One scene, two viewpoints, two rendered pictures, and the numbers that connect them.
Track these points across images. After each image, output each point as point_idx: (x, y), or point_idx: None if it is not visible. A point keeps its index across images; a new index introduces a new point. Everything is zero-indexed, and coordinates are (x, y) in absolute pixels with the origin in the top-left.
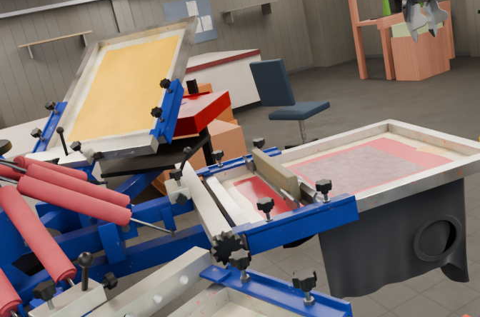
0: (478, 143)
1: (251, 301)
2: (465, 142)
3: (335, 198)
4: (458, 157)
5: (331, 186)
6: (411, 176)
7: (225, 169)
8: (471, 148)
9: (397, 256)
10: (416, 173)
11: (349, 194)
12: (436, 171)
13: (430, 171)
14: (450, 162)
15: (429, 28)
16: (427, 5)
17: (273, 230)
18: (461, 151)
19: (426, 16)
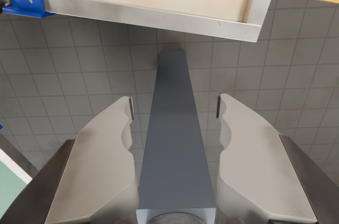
0: None
1: None
2: None
3: None
4: None
5: (3, 6)
6: (132, 11)
7: None
8: None
9: None
10: None
11: (41, 2)
12: (161, 23)
13: (157, 17)
14: None
15: (220, 103)
16: (230, 214)
17: None
18: None
19: (230, 138)
